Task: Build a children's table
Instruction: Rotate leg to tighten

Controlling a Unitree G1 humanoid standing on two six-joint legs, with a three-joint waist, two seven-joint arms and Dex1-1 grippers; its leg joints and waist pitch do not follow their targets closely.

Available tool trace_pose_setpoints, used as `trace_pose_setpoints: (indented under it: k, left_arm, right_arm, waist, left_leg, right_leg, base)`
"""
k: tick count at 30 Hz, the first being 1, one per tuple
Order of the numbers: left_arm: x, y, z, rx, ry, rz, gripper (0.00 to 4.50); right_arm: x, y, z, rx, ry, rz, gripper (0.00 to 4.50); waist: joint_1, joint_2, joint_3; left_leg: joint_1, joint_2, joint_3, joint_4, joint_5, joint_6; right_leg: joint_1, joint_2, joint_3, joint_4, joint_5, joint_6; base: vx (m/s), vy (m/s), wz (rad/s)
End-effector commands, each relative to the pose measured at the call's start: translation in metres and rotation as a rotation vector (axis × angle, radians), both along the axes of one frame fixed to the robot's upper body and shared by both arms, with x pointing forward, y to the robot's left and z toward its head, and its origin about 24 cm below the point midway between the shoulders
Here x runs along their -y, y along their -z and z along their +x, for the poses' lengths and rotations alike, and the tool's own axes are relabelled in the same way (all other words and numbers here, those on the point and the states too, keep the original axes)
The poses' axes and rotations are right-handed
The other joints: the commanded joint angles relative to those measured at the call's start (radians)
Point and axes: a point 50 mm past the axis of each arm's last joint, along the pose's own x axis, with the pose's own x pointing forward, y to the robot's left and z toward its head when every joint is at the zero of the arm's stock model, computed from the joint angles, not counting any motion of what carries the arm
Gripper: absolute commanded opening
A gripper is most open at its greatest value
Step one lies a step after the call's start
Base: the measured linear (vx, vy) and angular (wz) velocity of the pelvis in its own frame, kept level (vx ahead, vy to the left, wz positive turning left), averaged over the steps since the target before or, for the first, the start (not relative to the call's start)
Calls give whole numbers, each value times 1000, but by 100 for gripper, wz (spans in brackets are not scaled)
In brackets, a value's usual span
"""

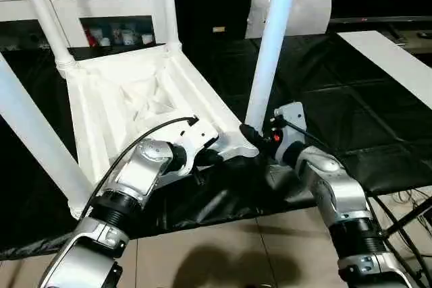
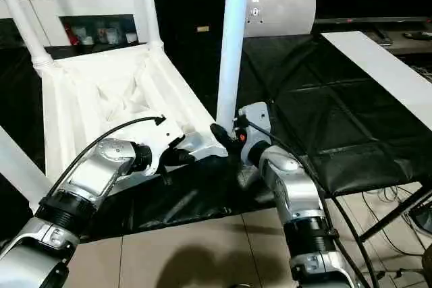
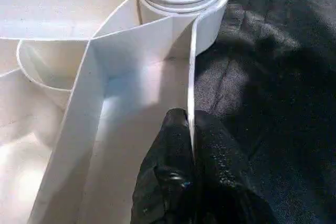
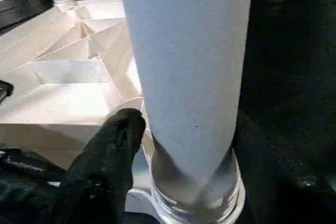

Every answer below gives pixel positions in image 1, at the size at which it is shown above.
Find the white plastic table top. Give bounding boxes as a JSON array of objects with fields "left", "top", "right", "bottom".
[{"left": 66, "top": 42, "right": 261, "bottom": 220}]

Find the black work mat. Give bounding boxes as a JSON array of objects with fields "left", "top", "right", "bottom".
[{"left": 0, "top": 32, "right": 432, "bottom": 262}]

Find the white padded sheet with fitting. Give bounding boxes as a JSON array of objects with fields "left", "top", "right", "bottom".
[{"left": 244, "top": 0, "right": 333, "bottom": 39}]

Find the flat white sheet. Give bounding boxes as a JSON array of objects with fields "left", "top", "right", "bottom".
[{"left": 337, "top": 30, "right": 432, "bottom": 110}]

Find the black stand leg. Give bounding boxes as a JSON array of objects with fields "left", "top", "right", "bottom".
[{"left": 379, "top": 197, "right": 432, "bottom": 240}]

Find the white sideboard cabinet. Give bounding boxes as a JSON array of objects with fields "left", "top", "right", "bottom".
[{"left": 0, "top": 0, "right": 169, "bottom": 49}]

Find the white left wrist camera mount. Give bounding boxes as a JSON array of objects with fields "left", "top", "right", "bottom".
[{"left": 172, "top": 121, "right": 220, "bottom": 169}]

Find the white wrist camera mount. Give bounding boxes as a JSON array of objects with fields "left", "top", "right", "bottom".
[
  {"left": 172, "top": 121, "right": 220, "bottom": 169},
  {"left": 273, "top": 102, "right": 308, "bottom": 161}
]

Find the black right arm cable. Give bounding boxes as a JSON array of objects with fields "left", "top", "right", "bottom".
[{"left": 277, "top": 118, "right": 432, "bottom": 288}]

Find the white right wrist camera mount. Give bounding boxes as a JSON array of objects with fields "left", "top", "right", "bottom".
[{"left": 273, "top": 102, "right": 308, "bottom": 161}]

